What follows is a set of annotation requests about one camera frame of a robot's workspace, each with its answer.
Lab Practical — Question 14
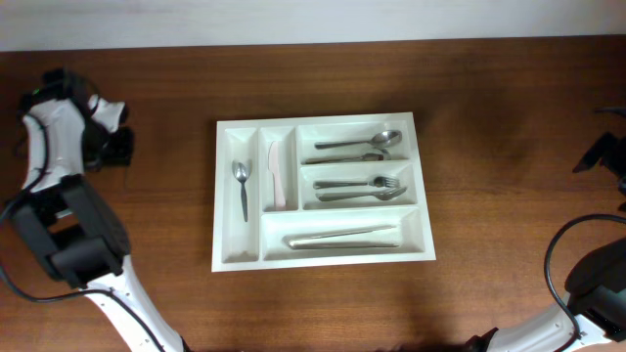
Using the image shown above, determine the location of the pink plastic knife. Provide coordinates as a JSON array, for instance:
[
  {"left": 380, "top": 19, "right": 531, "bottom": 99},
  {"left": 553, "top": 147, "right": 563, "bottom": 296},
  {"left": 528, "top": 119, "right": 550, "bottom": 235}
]
[{"left": 268, "top": 141, "right": 287, "bottom": 211}]

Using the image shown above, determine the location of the large spoon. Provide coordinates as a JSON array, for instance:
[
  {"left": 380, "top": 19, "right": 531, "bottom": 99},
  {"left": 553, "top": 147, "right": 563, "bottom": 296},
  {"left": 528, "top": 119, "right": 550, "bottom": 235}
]
[
  {"left": 314, "top": 130, "right": 403, "bottom": 150},
  {"left": 304, "top": 149, "right": 391, "bottom": 164}
]

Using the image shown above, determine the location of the metal fork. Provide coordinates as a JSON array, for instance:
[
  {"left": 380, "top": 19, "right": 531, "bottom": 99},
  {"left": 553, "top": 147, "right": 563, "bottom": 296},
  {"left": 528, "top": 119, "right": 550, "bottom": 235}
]
[
  {"left": 316, "top": 187, "right": 408, "bottom": 201},
  {"left": 313, "top": 176, "right": 400, "bottom": 190}
]

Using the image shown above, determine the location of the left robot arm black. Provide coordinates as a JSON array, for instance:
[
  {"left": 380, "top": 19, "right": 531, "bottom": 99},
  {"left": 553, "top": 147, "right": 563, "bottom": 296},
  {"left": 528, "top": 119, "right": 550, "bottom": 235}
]
[{"left": 1, "top": 67, "right": 189, "bottom": 351}]

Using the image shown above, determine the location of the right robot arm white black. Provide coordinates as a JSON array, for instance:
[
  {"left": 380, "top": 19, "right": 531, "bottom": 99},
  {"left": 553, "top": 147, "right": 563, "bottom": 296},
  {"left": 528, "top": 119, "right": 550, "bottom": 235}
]
[{"left": 462, "top": 213, "right": 625, "bottom": 352}]

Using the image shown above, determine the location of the white plastic cutlery tray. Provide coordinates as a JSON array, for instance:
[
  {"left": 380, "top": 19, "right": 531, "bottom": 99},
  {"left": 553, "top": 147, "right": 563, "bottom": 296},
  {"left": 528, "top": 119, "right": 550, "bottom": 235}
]
[{"left": 212, "top": 112, "right": 435, "bottom": 272}]

